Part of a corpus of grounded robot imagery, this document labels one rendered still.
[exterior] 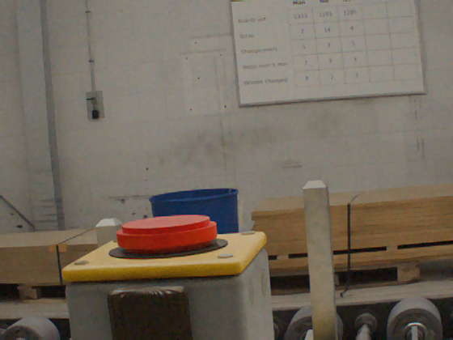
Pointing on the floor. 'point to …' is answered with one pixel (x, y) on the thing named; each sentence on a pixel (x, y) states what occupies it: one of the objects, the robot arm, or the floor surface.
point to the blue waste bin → (202, 206)
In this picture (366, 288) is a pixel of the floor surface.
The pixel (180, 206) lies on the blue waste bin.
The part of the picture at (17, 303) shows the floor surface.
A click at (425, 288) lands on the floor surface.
